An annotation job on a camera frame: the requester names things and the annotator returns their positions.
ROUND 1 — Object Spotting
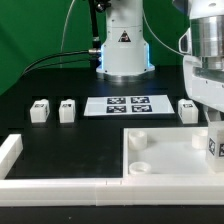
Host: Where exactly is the white sheet with markers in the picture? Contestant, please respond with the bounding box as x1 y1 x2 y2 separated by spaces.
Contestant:
84 95 174 116

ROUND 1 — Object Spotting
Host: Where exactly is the white L-shaped fence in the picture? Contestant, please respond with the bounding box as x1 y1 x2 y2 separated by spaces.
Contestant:
0 134 224 207

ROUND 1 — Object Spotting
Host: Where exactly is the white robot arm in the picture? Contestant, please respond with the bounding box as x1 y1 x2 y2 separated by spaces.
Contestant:
97 0 224 122

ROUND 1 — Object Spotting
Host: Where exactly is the black cable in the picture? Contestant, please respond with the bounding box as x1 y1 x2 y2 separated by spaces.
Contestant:
22 49 98 76

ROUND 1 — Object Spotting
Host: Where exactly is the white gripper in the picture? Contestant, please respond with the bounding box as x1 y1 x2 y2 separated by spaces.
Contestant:
183 55 224 122

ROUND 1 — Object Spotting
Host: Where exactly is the grey cable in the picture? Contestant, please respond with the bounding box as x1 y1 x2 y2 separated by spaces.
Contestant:
59 0 77 69

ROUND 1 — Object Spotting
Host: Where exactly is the black pole with connector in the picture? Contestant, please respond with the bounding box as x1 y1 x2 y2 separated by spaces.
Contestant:
87 0 113 68

